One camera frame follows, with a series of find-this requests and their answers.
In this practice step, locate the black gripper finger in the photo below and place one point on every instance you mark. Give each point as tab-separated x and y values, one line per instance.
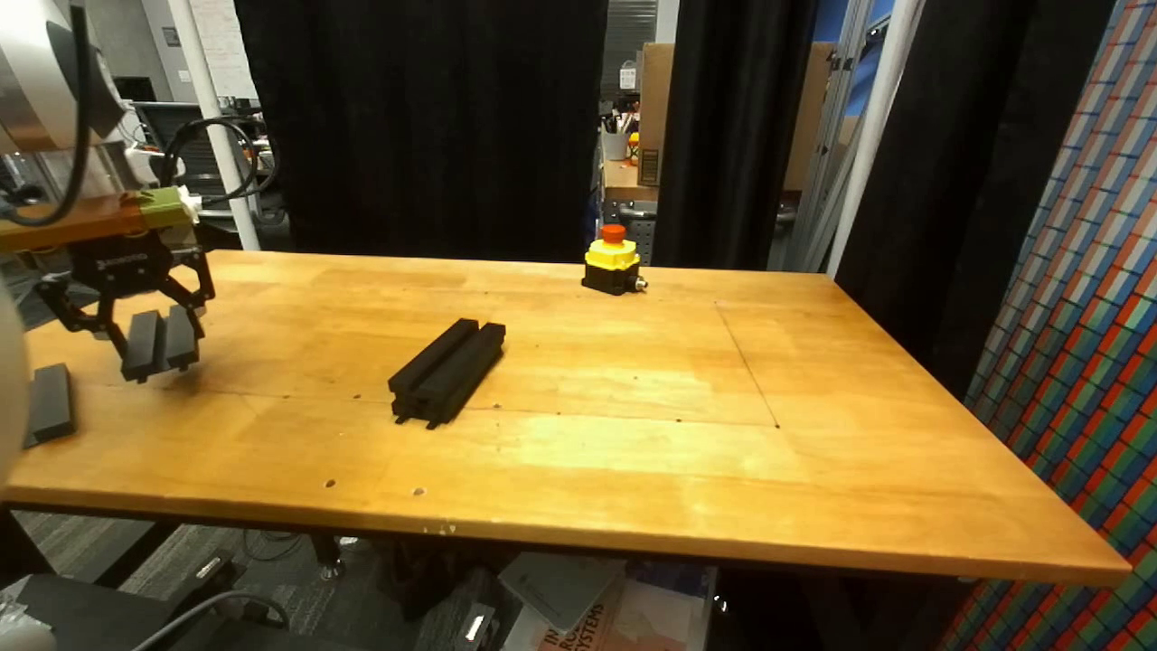
190	318
102	326

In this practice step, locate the yellow wrist camera box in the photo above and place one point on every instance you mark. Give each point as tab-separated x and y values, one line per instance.
102	218

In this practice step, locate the black track piece front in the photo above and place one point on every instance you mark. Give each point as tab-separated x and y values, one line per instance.
49	408

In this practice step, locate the black track piece edge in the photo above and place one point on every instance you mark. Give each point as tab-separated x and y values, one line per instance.
409	379

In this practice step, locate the short black track piece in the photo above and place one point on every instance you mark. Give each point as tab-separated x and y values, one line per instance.
451	386

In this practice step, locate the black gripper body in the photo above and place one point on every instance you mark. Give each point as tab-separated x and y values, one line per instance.
107	268

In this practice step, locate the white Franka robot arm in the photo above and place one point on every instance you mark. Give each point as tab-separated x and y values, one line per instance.
66	135

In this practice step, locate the black curtain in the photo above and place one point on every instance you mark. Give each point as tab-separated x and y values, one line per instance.
455	129
982	113

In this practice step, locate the black curtain right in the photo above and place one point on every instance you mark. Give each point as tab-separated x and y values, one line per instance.
982	113

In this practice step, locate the yellow red emergency stop button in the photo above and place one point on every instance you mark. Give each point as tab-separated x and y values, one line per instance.
612	262

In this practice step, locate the black curtain left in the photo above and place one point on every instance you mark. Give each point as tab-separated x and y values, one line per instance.
455	129

